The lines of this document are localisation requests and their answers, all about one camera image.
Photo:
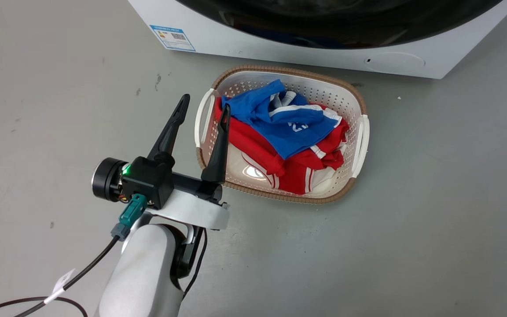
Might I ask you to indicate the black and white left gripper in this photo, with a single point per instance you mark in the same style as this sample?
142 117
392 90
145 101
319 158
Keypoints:
152 178

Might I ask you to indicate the white front-load washing machine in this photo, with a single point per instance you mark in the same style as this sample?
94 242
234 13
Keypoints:
280 46

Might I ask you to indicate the dark glass washing machine door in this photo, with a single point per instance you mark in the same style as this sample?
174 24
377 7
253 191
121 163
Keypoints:
337 22

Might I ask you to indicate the red sports jersey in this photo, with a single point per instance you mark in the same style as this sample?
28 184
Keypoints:
253 149

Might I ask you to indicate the blue sports jersey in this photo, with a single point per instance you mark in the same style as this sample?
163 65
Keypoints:
286 130

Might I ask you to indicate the blue energy label sticker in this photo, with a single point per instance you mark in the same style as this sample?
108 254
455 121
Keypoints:
172 38

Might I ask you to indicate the white perforated laundry basket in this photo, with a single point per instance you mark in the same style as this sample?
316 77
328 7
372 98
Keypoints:
350 110

